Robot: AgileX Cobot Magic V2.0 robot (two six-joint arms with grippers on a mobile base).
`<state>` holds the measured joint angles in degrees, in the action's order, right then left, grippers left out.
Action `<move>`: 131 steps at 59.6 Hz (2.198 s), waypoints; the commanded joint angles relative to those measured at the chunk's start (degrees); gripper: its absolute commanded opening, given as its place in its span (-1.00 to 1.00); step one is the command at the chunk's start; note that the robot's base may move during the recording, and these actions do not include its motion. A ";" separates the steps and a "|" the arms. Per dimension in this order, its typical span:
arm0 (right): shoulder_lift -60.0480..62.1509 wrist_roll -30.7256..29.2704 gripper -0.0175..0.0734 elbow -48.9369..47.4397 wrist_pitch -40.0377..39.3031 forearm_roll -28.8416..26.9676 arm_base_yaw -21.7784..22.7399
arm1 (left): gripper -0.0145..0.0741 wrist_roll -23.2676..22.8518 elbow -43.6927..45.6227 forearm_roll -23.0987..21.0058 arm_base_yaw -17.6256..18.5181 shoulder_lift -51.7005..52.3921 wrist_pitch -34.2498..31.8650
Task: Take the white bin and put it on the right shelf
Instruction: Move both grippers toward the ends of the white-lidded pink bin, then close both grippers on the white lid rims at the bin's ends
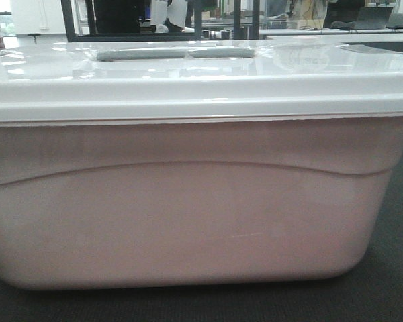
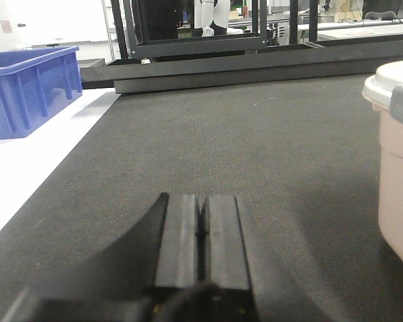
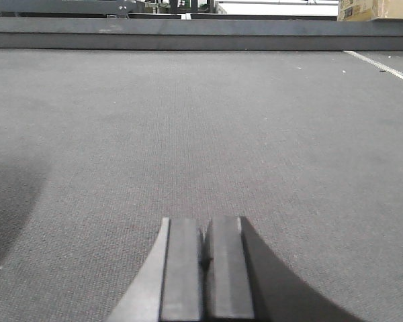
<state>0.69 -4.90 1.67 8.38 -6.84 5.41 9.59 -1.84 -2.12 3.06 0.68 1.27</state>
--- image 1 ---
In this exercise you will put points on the black metal frame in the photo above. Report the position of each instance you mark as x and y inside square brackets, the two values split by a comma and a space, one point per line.
[126, 21]

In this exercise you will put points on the white long table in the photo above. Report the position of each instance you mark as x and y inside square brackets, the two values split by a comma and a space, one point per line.
[335, 35]

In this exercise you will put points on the grey laptop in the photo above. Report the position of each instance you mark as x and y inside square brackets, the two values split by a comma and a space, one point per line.
[372, 18]

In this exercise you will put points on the white bin lid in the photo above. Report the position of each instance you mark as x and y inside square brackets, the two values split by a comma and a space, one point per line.
[287, 79]

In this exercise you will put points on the grey lid handle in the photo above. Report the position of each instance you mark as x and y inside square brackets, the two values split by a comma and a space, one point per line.
[175, 53]

